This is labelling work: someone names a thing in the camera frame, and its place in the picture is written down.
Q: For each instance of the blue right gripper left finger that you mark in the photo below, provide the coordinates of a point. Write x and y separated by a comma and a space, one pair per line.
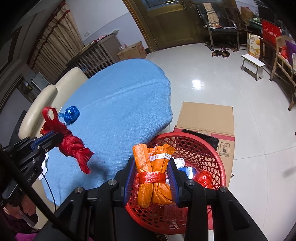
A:
131, 170

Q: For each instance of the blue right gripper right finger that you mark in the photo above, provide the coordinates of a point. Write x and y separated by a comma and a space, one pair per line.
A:
171, 170

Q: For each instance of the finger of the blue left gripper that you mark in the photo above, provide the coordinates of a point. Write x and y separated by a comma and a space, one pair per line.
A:
48, 141

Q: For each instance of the blue medicine box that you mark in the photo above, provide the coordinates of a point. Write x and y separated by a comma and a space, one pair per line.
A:
190, 171

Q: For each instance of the white plastic bag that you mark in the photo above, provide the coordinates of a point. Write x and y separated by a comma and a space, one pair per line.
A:
179, 162

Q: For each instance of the orange plastic bag bundle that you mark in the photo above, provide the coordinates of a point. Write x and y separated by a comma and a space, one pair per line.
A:
151, 164

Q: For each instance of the red plastic bag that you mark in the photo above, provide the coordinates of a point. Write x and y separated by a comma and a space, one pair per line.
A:
71, 146

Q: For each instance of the blue plastic bag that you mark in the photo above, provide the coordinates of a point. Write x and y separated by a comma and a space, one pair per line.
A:
70, 115

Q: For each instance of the person's left hand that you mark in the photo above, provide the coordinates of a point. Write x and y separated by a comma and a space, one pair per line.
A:
26, 207

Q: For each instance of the clear plastic tray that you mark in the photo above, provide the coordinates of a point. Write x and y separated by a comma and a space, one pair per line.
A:
174, 213

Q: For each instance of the red plastic mesh basket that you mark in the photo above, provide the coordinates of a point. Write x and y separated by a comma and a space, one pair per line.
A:
198, 154

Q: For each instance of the cream leather sofa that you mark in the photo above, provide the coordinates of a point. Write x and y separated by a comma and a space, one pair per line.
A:
54, 95

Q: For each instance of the white air conditioner unit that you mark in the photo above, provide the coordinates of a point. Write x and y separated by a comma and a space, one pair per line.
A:
40, 81

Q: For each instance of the flat cardboard box on floor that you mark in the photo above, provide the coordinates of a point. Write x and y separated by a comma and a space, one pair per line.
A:
213, 120

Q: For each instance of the blue tablecloth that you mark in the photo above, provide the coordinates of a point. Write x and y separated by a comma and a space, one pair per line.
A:
126, 104

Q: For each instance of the beige curtain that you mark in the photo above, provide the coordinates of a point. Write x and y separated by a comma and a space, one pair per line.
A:
57, 43

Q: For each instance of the wooden radiator cabinet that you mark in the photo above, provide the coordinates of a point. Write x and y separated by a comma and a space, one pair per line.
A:
97, 55

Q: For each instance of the pair of dark slippers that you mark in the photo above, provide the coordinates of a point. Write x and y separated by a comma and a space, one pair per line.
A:
217, 53

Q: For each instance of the small white stool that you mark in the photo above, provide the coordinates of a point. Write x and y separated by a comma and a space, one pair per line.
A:
255, 63

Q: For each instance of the wooden double door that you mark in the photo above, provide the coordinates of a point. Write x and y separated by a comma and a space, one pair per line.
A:
166, 24

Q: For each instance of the rattan chair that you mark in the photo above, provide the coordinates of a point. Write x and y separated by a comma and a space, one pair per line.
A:
282, 72

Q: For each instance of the yellow printed carton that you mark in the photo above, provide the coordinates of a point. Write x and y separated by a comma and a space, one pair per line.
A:
253, 45

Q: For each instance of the black metal armchair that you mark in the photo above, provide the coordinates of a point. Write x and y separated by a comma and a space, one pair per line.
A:
213, 15

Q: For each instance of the red gift bag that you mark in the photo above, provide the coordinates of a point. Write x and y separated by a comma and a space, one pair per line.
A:
270, 31

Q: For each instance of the purple bag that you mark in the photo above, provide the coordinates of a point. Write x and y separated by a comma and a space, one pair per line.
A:
291, 48

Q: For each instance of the brown cardboard box by wall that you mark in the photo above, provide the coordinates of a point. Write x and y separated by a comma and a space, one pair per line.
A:
134, 51

